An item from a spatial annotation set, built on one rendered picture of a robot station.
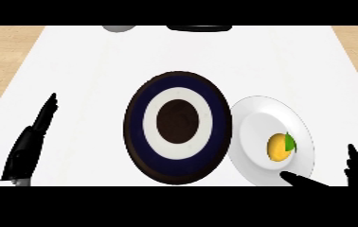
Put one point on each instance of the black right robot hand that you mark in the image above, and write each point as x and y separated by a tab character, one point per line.
302	181

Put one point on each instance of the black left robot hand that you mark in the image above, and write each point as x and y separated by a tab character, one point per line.
27	148

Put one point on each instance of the dark blue ringed plate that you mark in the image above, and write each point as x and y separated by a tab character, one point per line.
178	128

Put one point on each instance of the white plate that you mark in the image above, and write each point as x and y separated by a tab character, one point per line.
260	136

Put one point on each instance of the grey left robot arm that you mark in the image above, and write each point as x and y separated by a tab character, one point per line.
21	183

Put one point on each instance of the black round object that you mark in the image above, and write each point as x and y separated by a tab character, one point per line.
198	28

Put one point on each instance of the yellow lemon with green leaf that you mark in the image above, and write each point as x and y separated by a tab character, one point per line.
278	147

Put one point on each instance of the grey round object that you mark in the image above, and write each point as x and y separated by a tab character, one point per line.
118	28

